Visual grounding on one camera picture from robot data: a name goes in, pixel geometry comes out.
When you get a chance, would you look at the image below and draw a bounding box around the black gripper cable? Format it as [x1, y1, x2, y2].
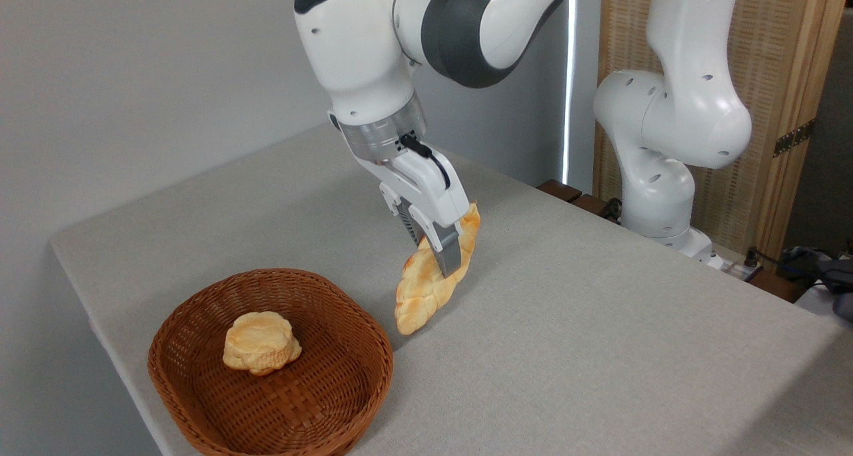
[399, 133, 452, 191]

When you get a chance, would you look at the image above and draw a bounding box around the long braided bread loaf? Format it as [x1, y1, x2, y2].
[395, 203, 481, 336]

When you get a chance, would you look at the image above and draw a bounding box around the woven wooden folding screen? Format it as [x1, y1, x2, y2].
[592, 0, 853, 263]

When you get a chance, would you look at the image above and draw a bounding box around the dark grey device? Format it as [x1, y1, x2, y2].
[818, 259, 853, 322]

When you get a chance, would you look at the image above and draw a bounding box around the white power strip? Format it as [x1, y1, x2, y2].
[706, 255, 764, 283]

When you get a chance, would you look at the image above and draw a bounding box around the brown wicker basket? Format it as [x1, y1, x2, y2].
[147, 268, 395, 456]

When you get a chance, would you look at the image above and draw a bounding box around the metal screen hinge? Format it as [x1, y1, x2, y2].
[773, 119, 814, 158]

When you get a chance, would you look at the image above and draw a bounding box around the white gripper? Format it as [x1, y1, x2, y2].
[357, 151, 471, 278]

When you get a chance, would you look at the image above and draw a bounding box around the grey tablecloth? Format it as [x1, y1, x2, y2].
[50, 123, 853, 456]

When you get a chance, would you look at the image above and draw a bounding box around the black cable bundle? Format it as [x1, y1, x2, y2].
[743, 245, 853, 291]

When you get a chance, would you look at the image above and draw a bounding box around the round bread roll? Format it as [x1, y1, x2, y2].
[223, 311, 303, 377]

